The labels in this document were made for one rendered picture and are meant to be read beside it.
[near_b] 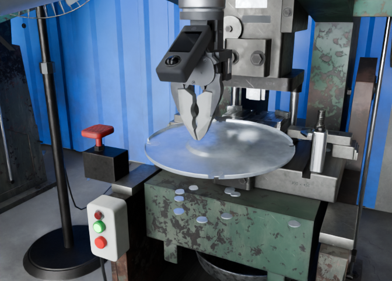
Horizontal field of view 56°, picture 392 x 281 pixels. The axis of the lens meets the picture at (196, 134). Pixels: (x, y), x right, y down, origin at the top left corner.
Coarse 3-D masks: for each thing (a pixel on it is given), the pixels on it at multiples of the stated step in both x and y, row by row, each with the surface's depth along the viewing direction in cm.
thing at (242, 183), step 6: (216, 120) 90; (222, 120) 88; (246, 120) 88; (252, 120) 88; (258, 120) 88; (264, 120) 90; (270, 126) 86; (276, 126) 88; (216, 180) 86; (222, 180) 85; (228, 180) 85; (234, 180) 84; (240, 180) 82; (246, 180) 82; (252, 180) 83; (228, 186) 85; (234, 186) 84; (240, 186) 84; (246, 186) 83; (252, 186) 83
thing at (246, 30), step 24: (240, 0) 81; (264, 0) 79; (240, 24) 82; (264, 24) 81; (240, 48) 81; (264, 48) 79; (288, 48) 86; (240, 72) 83; (264, 72) 81; (288, 72) 89
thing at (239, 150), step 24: (240, 120) 85; (168, 144) 73; (192, 144) 72; (216, 144) 71; (240, 144) 71; (264, 144) 72; (168, 168) 62; (192, 168) 63; (216, 168) 63; (240, 168) 62; (264, 168) 62
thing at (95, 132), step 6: (96, 126) 92; (102, 126) 92; (108, 126) 92; (84, 132) 88; (90, 132) 88; (96, 132) 88; (102, 132) 88; (108, 132) 90; (96, 138) 87; (96, 144) 91; (102, 144) 92
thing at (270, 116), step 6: (246, 108) 101; (228, 114) 95; (234, 114) 95; (240, 114) 95; (246, 114) 95; (252, 114) 95; (264, 114) 95; (270, 114) 95; (270, 120) 90; (276, 120) 90; (282, 120) 91; (282, 126) 92
